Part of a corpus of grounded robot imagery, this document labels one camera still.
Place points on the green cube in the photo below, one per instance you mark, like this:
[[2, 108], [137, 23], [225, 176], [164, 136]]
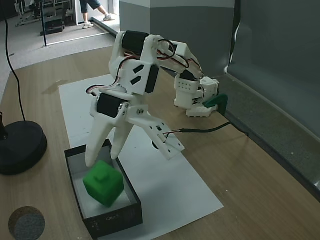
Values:
[[105, 185]]

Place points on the dark cardboard box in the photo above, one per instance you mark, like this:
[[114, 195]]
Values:
[[112, 220]]

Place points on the white paper sheet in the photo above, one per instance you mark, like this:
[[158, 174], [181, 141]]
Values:
[[162, 180]]

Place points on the black round stand base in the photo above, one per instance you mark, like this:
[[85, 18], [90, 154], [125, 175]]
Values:
[[22, 147]]

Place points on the person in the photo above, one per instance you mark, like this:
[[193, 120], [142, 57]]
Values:
[[84, 12]]

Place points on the green table clamp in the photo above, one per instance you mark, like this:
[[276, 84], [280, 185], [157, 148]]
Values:
[[220, 98]]

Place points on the grey desk divider panel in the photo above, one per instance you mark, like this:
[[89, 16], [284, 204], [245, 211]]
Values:
[[275, 50]]

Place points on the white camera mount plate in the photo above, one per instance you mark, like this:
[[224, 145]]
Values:
[[155, 130]]

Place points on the black metal equipment frame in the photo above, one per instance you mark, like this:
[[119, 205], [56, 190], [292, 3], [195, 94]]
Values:
[[53, 23]]

